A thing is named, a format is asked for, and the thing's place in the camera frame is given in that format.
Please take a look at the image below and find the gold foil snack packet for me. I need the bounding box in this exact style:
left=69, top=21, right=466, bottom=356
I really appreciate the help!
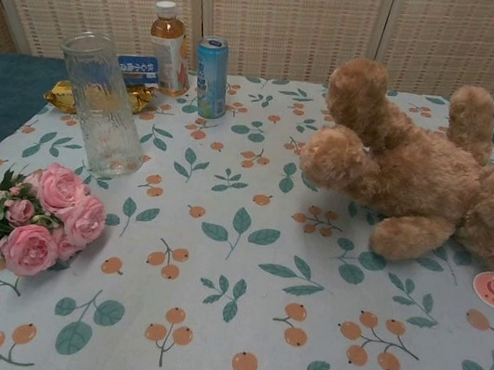
left=42, top=74, right=157, bottom=124

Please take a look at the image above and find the light blue drink can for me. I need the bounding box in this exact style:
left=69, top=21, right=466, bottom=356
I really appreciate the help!
left=191, top=34, right=234, bottom=120

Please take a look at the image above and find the blue cookie box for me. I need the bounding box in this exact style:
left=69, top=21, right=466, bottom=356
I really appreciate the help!
left=114, top=50, right=163, bottom=90

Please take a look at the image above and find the amber tea bottle white cap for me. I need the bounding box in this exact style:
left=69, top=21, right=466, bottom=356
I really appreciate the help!
left=143, top=0, right=200, bottom=99

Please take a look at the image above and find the brown teddy bear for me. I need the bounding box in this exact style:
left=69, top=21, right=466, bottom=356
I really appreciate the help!
left=287, top=52, right=494, bottom=274

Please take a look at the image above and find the floral print tablecloth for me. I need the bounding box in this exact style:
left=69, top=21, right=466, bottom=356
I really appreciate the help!
left=0, top=47, right=494, bottom=370

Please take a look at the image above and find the woven bamboo folding screen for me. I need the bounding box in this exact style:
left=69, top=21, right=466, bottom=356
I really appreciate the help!
left=0, top=0, right=494, bottom=106

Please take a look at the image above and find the clear textured glass vase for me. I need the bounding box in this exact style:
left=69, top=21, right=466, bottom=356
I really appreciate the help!
left=47, top=28, right=157, bottom=181

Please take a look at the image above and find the pink rose bouquet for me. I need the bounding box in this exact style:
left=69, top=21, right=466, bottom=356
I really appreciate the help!
left=0, top=156, right=113, bottom=287

